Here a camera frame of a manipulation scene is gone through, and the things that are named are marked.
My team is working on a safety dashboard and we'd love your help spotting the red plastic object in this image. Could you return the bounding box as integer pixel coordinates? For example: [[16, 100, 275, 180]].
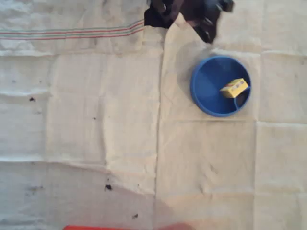
[[62, 224, 192, 230]]

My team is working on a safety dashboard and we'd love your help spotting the small yellow block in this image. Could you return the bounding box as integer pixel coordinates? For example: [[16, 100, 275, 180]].
[[219, 78, 249, 99]]

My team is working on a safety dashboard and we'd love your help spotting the blue round bowl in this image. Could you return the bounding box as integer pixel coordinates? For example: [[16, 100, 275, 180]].
[[190, 55, 252, 118]]

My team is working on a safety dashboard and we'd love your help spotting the white cloth with striped border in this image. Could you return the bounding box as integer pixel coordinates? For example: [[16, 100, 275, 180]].
[[0, 0, 307, 230]]

